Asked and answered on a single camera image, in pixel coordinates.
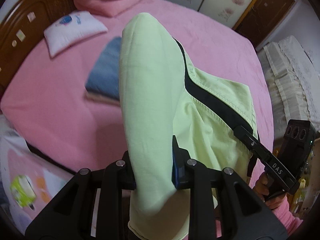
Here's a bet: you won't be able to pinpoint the white printed pillow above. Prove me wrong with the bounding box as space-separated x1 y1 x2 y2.
43 11 108 58

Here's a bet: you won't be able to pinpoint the dark wooden door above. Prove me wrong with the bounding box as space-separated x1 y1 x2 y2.
233 0 295 47

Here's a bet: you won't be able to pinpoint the white printed sheet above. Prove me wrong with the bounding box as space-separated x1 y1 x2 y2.
1 115 72 234

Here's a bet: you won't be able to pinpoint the pink fleece clothing of person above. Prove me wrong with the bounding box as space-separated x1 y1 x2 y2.
265 194 303 236

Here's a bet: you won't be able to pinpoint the brown wooden headboard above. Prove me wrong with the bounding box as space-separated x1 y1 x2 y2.
1 0 76 95

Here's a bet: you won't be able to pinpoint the folded blue jeans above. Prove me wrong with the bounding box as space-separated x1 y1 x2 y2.
85 36 121 103

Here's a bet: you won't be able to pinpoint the pink plush bed blanket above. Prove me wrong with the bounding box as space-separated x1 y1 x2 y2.
1 0 274 171

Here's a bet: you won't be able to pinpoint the green and black hooded jacket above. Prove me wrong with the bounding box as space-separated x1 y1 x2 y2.
119 13 257 239

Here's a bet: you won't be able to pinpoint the person right hand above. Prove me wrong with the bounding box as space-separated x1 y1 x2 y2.
253 172 286 210

